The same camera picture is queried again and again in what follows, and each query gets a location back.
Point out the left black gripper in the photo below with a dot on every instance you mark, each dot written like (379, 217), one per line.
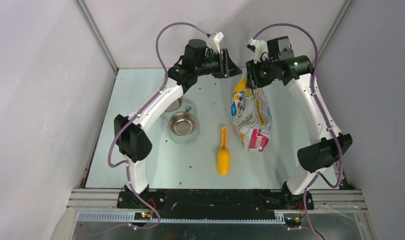
(226, 67)

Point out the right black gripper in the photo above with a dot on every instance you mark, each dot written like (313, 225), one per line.
(254, 81)

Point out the pet food bag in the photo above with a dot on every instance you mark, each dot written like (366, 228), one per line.
(251, 116)

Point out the yellow plastic scoop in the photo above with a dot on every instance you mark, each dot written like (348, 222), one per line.
(223, 158)

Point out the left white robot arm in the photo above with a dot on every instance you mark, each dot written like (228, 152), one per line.
(200, 58)

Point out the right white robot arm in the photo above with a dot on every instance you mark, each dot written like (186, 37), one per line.
(275, 60)

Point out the mint double bowl stand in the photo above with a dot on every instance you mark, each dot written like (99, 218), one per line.
(189, 107)

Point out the far steel bowl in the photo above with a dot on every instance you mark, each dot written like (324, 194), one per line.
(174, 105)

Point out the steel bowl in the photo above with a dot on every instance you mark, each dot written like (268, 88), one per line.
(182, 123)
(174, 105)

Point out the near steel bowl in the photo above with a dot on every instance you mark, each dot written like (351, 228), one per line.
(182, 123)

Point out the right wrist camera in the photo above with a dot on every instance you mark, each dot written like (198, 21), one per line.
(260, 50)

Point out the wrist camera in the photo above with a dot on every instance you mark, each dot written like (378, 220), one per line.
(260, 50)
(213, 41)

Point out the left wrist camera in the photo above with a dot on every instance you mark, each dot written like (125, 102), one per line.
(213, 41)

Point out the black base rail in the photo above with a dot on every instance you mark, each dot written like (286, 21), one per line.
(215, 204)

